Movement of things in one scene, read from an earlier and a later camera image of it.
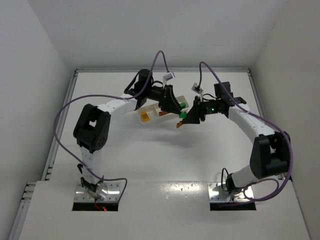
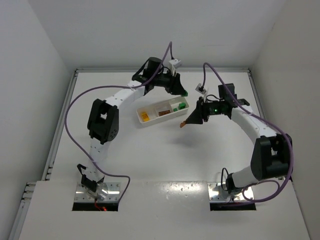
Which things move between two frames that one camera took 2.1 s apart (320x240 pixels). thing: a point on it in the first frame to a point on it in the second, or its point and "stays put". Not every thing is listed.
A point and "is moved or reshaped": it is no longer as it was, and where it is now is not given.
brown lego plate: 162,113 stays put
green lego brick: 182,105 stays put
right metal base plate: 216,193 stays put
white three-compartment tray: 149,115 stays put
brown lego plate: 179,124 is moved or reshaped
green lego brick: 183,115 to 186,93
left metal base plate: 105,192 stays put
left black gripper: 165,97 to 172,83
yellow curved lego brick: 145,116 stays put
